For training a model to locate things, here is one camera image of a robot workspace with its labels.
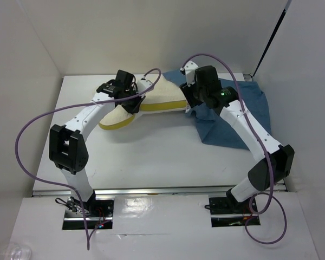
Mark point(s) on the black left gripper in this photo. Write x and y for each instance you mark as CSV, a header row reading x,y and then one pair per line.
x,y
134,108

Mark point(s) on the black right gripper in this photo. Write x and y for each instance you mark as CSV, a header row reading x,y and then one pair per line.
x,y
187,91

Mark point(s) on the cream yellow foam pillow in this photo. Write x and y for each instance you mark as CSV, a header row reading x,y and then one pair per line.
x,y
165,97

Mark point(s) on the blue fabric pillowcase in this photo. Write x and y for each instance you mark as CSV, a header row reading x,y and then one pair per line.
x,y
213,130

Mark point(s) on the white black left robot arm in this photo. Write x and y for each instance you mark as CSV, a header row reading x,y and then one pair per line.
x,y
67,143

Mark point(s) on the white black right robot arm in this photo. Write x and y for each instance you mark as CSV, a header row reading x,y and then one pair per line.
x,y
273,160

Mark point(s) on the clear plastic object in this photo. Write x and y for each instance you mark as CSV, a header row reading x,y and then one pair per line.
x,y
15,251

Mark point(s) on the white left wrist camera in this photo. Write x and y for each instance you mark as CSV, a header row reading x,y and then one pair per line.
x,y
144,86

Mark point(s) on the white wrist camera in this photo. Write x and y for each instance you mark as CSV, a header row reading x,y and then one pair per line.
x,y
144,86
188,70

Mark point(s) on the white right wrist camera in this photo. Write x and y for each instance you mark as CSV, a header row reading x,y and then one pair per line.
x,y
188,70

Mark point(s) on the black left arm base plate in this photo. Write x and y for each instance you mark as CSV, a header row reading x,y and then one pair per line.
x,y
101,216

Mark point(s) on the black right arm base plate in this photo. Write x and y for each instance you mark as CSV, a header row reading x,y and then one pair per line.
x,y
224,215

